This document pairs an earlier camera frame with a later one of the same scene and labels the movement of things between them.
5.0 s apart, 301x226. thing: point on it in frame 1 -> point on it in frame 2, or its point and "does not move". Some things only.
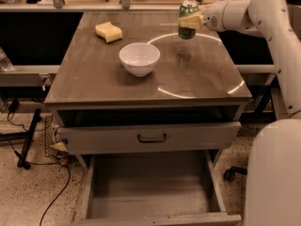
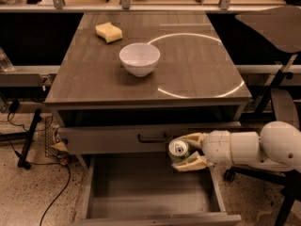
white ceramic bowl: (139, 58) does not move
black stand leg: (27, 136) does not move
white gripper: (212, 19) -> (216, 148)
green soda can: (188, 8) -> (179, 150)
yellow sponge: (109, 32) does not move
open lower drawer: (172, 188) does not move
